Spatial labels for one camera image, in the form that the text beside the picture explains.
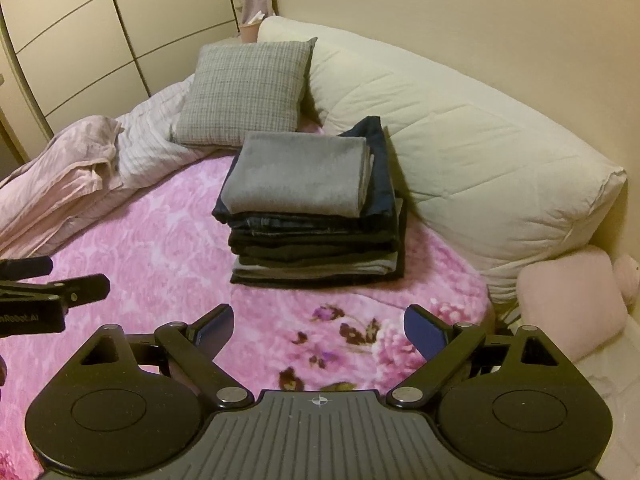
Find pink cushion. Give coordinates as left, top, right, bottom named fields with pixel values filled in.
left=517, top=251, right=629, bottom=362

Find folded blue jeans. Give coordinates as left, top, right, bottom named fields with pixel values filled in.
left=227, top=216, right=402, bottom=242

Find white striped duvet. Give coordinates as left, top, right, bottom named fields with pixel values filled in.
left=114, top=72, right=242, bottom=189

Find black folded garment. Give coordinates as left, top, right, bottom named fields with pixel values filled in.
left=229, top=235, right=404, bottom=263

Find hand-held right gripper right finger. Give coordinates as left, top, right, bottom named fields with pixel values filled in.
left=385, top=304, right=562, bottom=409

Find pink plush toy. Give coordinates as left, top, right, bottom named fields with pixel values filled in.
left=612, top=255, right=640, bottom=307

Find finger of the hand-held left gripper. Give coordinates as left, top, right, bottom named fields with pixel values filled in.
left=0, top=273, right=111, bottom=307
left=0, top=256, right=54, bottom=282

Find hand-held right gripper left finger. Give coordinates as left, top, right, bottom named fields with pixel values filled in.
left=80, top=304, right=256, bottom=409

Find pink quilt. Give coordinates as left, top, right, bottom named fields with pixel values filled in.
left=0, top=115, right=126, bottom=259

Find grey plaid cushion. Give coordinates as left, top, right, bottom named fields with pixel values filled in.
left=171, top=37, right=318, bottom=149

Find pink floral blanket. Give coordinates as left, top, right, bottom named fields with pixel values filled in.
left=0, top=154, right=497, bottom=466

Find grey folded pants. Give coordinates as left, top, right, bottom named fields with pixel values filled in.
left=231, top=255, right=407, bottom=287

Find cream wardrobe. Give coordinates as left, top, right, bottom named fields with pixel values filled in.
left=0, top=0, right=242, bottom=162

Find large cream quilted pillow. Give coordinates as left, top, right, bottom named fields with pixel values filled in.
left=257, top=15, right=628, bottom=302

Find grey sweatshirt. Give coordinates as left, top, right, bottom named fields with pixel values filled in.
left=220, top=131, right=375, bottom=219

